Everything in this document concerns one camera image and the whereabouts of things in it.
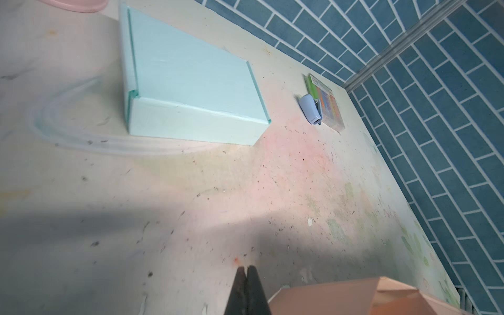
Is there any clear case of markers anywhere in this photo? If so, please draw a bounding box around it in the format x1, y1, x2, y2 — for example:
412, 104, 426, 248
304, 74, 345, 133

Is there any pink pencil cup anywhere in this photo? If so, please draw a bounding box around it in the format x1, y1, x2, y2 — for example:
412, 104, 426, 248
39, 0, 108, 13

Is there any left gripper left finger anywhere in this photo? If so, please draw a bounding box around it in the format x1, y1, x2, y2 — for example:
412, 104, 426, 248
224, 266, 248, 315

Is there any pink paper box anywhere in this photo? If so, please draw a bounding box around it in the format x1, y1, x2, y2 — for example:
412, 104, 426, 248
269, 277, 467, 314

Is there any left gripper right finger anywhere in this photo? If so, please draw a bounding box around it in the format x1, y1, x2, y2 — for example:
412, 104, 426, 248
247, 265, 272, 315

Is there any mint green paper box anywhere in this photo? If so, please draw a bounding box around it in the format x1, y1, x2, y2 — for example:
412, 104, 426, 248
119, 3, 271, 146

